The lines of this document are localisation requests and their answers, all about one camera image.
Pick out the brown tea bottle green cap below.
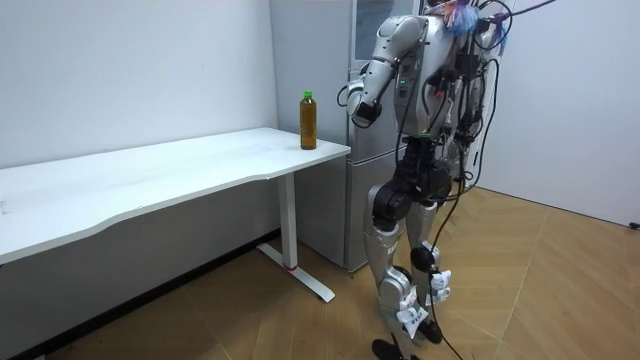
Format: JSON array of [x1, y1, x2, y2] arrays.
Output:
[[299, 89, 318, 151]]

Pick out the robot legs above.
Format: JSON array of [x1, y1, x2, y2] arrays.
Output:
[[361, 137, 454, 360]]

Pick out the grey fridge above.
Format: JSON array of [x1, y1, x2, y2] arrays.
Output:
[[269, 0, 427, 274]]

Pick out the robot body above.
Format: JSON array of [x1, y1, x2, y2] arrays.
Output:
[[392, 0, 502, 197]]

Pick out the white desk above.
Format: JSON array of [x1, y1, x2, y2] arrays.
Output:
[[0, 126, 352, 304]]

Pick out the black floor cable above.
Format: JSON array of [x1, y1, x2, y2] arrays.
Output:
[[427, 179, 466, 360]]

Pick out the cable bundle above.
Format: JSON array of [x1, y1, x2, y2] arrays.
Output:
[[424, 0, 557, 54]]

